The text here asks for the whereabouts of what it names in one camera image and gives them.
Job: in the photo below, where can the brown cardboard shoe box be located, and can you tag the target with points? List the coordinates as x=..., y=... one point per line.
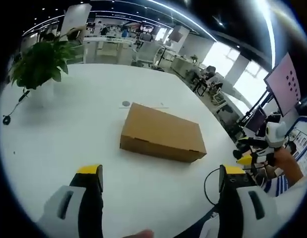
x=163, y=134

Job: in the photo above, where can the green leafy plant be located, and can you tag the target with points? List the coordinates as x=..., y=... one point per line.
x=39, y=64

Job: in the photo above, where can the white plant vase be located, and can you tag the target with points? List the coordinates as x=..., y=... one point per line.
x=44, y=94

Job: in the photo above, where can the white hanging banner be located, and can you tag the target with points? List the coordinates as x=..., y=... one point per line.
x=75, y=19

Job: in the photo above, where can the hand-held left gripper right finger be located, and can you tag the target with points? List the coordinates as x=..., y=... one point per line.
x=242, y=213

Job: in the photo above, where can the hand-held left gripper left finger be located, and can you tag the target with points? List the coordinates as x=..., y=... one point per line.
x=69, y=213

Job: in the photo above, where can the round grey table socket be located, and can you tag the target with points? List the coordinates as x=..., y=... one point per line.
x=125, y=102

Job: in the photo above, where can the white office chair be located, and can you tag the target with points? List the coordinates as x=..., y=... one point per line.
x=145, y=52

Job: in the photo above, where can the person's white garment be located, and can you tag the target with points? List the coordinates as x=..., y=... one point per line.
x=292, y=198

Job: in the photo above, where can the person's left hand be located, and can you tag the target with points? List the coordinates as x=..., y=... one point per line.
x=142, y=234

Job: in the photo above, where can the blue framed wall board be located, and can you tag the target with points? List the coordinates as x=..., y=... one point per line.
x=302, y=143

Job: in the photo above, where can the white office desk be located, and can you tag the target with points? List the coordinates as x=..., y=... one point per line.
x=108, y=49

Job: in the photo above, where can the small dark monitor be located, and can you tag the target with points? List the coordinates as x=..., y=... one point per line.
x=255, y=120

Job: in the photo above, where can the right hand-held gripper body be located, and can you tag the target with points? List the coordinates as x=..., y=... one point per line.
x=274, y=135

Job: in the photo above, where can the grey office chair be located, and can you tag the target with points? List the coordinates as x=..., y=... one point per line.
x=228, y=114

